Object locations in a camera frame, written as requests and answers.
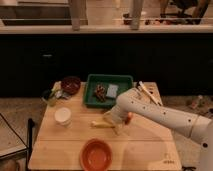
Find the brown pine cone object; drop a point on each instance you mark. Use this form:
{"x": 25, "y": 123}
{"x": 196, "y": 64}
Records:
{"x": 100, "y": 93}

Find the blue sponge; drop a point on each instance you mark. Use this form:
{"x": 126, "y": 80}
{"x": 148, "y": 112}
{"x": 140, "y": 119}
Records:
{"x": 112, "y": 91}

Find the green plastic tray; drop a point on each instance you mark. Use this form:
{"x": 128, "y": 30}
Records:
{"x": 124, "y": 82}

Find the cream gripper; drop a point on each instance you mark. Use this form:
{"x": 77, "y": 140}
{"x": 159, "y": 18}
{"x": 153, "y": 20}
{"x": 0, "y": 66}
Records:
{"x": 115, "y": 121}

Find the white cup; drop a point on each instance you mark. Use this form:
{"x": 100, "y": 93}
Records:
{"x": 63, "y": 116}

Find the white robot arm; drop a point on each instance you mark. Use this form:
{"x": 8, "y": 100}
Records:
{"x": 193, "y": 126}

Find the dark red bowl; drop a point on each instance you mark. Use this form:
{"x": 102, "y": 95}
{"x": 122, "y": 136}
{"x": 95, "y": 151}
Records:
{"x": 71, "y": 84}

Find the black chair frame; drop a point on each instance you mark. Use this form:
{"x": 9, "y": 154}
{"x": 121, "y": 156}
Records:
{"x": 28, "y": 144}

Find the yellow banana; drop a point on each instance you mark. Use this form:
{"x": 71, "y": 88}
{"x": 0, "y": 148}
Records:
{"x": 101, "y": 124}

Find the orange red bowl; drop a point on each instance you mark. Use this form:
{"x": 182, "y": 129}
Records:
{"x": 95, "y": 155}

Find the wooden folding table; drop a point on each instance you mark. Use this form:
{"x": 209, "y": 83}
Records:
{"x": 143, "y": 145}

